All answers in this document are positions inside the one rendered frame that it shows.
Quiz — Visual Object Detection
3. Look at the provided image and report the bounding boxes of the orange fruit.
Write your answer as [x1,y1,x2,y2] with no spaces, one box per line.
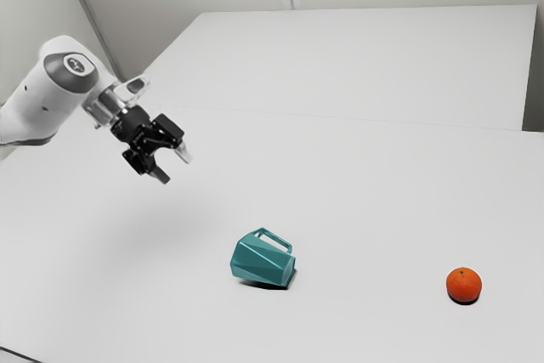
[445,266,484,304]

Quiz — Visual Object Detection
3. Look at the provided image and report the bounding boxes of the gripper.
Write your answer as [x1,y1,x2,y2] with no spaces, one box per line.
[109,105,194,185]

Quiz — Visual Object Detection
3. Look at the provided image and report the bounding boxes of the teal faceted mug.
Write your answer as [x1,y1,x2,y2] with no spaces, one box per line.
[229,227,298,289]

